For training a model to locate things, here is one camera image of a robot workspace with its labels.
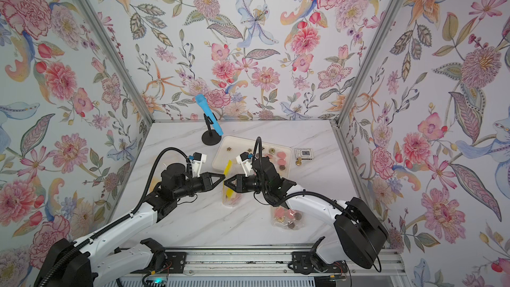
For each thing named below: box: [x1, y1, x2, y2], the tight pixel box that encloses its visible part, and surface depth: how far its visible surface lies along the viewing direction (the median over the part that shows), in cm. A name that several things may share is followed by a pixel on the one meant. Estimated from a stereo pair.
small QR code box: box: [294, 148, 315, 161], surface depth 106 cm
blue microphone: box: [195, 94, 224, 137], surface depth 100 cm
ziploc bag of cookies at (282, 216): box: [270, 205, 303, 230], surface depth 84 cm
